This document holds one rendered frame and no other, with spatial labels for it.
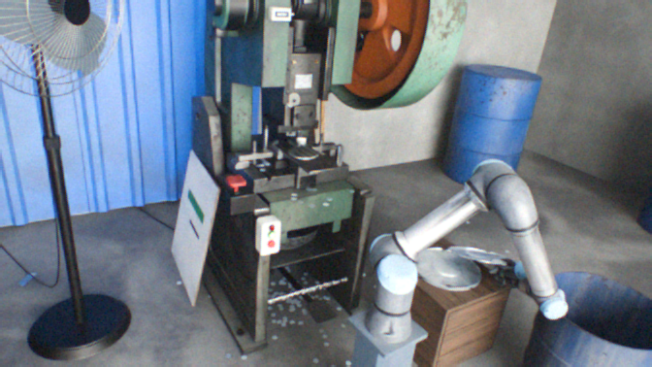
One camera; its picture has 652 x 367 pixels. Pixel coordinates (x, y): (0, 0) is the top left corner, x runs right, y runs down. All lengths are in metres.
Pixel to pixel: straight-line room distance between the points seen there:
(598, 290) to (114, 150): 2.55
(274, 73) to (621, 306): 1.60
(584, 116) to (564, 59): 0.56
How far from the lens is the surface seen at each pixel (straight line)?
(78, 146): 2.96
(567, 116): 4.93
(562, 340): 1.86
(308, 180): 1.89
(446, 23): 1.79
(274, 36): 1.71
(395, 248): 1.52
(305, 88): 1.86
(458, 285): 1.99
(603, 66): 4.77
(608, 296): 2.18
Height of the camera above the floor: 1.46
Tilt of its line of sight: 25 degrees down
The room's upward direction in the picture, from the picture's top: 6 degrees clockwise
